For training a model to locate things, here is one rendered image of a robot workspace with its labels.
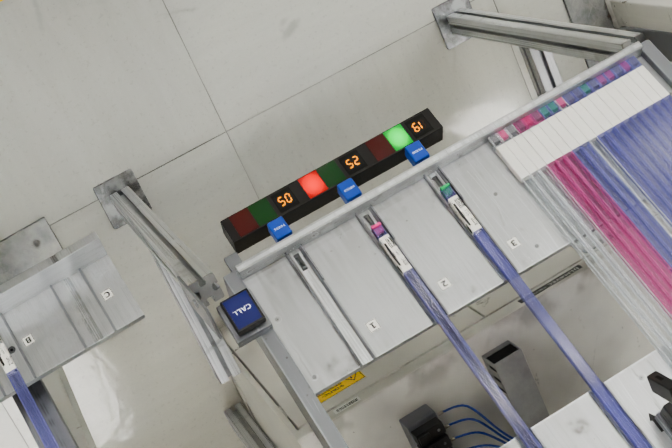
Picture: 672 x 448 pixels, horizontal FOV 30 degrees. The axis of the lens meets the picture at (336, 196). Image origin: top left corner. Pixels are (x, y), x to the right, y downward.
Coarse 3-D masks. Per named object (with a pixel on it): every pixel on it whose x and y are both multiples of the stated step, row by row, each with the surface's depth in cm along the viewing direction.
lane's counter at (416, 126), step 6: (420, 114) 178; (408, 120) 178; (414, 120) 178; (420, 120) 178; (426, 120) 178; (408, 126) 178; (414, 126) 178; (420, 126) 177; (426, 126) 177; (414, 132) 177; (420, 132) 177; (426, 132) 177
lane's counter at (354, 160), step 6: (354, 150) 176; (348, 156) 176; (354, 156) 176; (360, 156) 176; (342, 162) 175; (348, 162) 175; (354, 162) 175; (360, 162) 175; (348, 168) 175; (354, 168) 175; (360, 168) 175
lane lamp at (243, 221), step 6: (246, 210) 172; (234, 216) 172; (240, 216) 172; (246, 216) 172; (252, 216) 172; (234, 222) 172; (240, 222) 171; (246, 222) 171; (252, 222) 171; (240, 228) 171; (246, 228) 171; (252, 228) 171; (240, 234) 171
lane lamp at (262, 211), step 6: (264, 198) 173; (258, 204) 173; (264, 204) 173; (252, 210) 172; (258, 210) 172; (264, 210) 172; (270, 210) 172; (258, 216) 172; (264, 216) 172; (270, 216) 172; (276, 216) 172; (258, 222) 171; (264, 222) 171
